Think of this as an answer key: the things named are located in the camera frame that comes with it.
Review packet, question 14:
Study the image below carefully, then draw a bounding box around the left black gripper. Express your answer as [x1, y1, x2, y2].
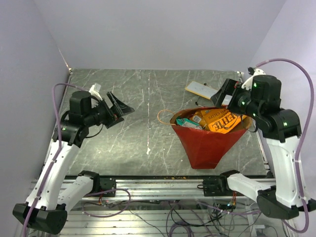
[84, 91, 134, 128]

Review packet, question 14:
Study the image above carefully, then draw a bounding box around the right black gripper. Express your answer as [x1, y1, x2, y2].
[210, 78, 262, 119]

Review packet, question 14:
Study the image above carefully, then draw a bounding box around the orange kettle chips bag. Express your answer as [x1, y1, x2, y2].
[190, 109, 241, 134]

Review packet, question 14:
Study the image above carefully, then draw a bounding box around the teal snack packet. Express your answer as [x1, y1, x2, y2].
[176, 118, 203, 130]

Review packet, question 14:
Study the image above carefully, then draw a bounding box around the red paper bag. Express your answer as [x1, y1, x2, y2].
[168, 107, 252, 169]

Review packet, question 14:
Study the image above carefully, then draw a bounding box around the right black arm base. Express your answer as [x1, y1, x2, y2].
[197, 176, 230, 197]

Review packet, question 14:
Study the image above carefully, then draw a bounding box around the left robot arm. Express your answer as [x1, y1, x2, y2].
[12, 91, 135, 235]

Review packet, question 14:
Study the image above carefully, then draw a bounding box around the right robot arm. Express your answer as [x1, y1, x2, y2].
[210, 75, 316, 220]

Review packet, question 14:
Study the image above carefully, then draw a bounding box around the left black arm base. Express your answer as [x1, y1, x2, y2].
[98, 178, 117, 198]

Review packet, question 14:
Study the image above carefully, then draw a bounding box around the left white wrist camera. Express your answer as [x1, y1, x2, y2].
[89, 83, 103, 101]

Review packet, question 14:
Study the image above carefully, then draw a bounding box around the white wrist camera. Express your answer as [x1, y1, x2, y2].
[89, 83, 103, 101]
[241, 67, 266, 90]

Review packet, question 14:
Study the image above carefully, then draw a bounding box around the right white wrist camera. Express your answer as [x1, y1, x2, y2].
[241, 67, 266, 90]

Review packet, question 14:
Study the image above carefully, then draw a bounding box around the aluminium frame rail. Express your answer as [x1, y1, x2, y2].
[27, 179, 277, 201]

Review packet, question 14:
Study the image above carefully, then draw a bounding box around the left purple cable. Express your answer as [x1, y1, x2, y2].
[21, 82, 87, 237]

